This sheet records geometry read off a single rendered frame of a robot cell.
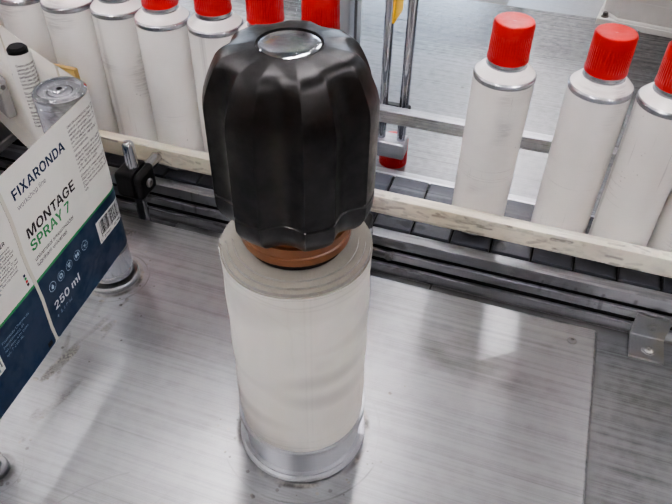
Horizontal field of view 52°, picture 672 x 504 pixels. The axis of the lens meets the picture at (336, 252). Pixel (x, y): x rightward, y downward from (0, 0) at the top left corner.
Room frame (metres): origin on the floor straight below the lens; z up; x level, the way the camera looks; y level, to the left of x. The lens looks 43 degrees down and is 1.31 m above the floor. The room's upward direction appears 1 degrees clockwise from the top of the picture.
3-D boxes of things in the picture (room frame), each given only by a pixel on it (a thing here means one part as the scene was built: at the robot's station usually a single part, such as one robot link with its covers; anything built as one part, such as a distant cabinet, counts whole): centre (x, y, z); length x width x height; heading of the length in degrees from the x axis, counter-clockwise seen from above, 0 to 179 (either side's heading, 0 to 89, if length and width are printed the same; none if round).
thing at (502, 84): (0.52, -0.14, 0.98); 0.05 x 0.05 x 0.20
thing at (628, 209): (0.48, -0.26, 0.98); 0.05 x 0.05 x 0.20
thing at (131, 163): (0.56, 0.19, 0.89); 0.06 x 0.03 x 0.12; 162
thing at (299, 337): (0.28, 0.02, 1.03); 0.09 x 0.09 x 0.30
